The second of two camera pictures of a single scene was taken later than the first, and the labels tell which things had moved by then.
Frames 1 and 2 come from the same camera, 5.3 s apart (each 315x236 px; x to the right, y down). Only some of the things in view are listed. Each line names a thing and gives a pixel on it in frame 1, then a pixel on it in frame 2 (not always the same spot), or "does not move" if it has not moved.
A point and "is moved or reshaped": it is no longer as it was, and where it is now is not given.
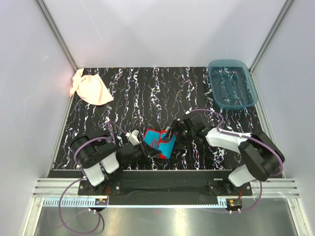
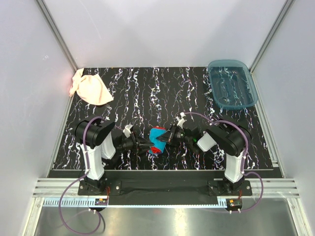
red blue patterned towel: [154, 138] is moved or reshaped
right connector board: [234, 204] does not move
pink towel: [90, 88] does not move
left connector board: [101, 201] does not move
